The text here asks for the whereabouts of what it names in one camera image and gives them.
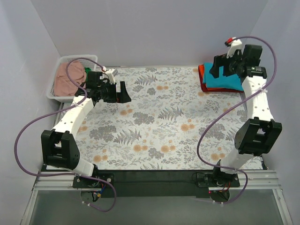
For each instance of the white plastic laundry basket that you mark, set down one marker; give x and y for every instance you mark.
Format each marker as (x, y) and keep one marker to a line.
(83, 60)

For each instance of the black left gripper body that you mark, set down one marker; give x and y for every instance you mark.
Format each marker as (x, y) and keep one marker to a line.
(117, 93)

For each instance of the teal t-shirt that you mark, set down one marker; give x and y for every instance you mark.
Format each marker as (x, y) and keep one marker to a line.
(228, 82)

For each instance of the aluminium frame rail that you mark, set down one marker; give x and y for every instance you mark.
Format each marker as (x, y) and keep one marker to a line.
(257, 179)

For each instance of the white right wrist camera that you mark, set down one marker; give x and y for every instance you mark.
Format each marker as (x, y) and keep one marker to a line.
(233, 44)

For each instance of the folded dark red t-shirt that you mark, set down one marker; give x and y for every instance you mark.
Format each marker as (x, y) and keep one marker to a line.
(205, 89)

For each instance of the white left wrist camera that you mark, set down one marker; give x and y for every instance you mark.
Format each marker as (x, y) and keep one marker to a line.
(111, 73)

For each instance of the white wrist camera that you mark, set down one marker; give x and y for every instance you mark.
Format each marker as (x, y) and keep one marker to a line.
(111, 73)
(233, 44)

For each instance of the green garment in basket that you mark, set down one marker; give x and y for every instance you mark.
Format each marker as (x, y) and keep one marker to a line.
(87, 70)

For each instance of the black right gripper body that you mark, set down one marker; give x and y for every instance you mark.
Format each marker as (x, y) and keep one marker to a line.
(225, 66)

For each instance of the floral patterned table mat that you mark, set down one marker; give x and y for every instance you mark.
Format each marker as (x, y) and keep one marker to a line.
(170, 123)

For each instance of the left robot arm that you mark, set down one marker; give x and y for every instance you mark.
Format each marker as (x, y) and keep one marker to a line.
(58, 145)

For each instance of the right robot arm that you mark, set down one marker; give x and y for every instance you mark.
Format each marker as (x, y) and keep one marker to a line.
(260, 131)

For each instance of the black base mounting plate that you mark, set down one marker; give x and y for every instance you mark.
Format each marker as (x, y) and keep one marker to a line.
(149, 183)

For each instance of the pink crumpled garment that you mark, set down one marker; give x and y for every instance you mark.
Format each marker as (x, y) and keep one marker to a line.
(63, 87)

